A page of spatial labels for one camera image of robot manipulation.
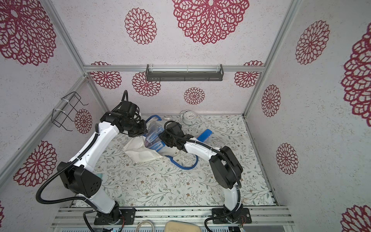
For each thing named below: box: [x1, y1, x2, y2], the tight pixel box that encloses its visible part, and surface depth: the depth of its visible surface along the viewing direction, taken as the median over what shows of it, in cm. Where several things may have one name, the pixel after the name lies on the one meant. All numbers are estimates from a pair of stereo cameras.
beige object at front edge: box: [164, 220, 202, 232], surface depth 69 cm
